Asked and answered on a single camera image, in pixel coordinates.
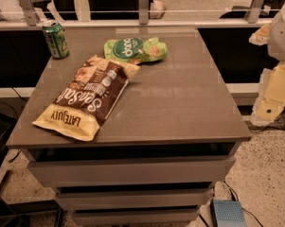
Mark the grey drawer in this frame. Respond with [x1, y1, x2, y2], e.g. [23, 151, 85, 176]
[55, 189, 212, 211]
[27, 157, 235, 187]
[72, 209, 199, 226]

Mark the middle grey drawer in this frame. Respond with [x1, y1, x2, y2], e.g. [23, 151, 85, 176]
[55, 189, 212, 211]

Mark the black floor cable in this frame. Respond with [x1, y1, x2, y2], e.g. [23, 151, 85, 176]
[223, 180, 265, 227]

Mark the black office chair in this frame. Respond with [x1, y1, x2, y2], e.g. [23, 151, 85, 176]
[221, 0, 285, 19]

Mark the brown yellow chip bag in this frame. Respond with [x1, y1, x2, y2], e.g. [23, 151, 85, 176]
[32, 56, 139, 141]

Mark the green soda can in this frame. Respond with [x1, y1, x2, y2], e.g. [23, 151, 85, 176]
[43, 20, 69, 59]

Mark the metal glass railing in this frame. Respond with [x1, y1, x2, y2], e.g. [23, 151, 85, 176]
[0, 0, 276, 28]

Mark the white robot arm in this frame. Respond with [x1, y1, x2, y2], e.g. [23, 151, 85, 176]
[249, 5, 285, 127]

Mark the grey drawer cabinet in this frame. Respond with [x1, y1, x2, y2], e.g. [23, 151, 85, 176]
[9, 26, 251, 215]

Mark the top grey drawer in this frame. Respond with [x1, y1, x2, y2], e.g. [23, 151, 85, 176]
[27, 157, 235, 187]

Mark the person in background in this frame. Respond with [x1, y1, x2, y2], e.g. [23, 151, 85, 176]
[88, 0, 165, 20]

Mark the bottom grey drawer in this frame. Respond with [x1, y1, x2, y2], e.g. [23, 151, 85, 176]
[72, 209, 199, 226]

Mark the green chip bag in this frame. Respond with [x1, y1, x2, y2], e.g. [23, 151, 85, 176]
[104, 37, 168, 64]

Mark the blue box on floor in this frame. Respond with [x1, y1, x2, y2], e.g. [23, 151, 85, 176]
[211, 200, 247, 227]

